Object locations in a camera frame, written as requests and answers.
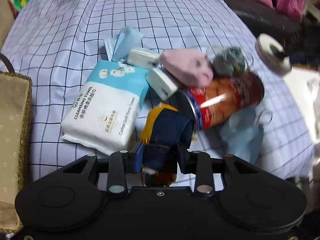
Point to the blue-grey sachet bag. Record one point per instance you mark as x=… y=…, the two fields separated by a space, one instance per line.
x=229 y=61

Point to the blue face mask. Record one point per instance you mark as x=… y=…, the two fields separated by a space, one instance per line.
x=119 y=46

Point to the white tape roll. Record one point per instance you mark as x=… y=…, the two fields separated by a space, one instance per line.
x=271 y=52

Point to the blue checked bed sheet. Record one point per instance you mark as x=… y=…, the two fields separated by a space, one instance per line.
x=58 y=42

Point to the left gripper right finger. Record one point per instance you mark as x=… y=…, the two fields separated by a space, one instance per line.
x=185 y=160

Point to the light blue mask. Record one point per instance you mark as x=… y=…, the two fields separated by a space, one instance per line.
x=243 y=133

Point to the pink fabric pouch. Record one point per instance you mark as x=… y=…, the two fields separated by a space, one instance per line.
x=189 y=66

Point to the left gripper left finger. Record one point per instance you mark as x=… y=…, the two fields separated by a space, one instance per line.
x=136 y=157

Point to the red biscuit tin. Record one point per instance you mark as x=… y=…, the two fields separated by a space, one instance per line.
x=214 y=104

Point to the cleansing towel pack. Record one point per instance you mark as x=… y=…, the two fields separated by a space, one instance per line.
x=104 y=113

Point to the small white tissue pack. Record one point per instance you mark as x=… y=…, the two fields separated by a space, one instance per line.
x=143 y=58

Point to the woven fabric-lined basket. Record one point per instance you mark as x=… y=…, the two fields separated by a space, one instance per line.
x=16 y=118

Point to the navy and orange cloth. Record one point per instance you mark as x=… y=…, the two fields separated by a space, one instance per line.
x=165 y=127

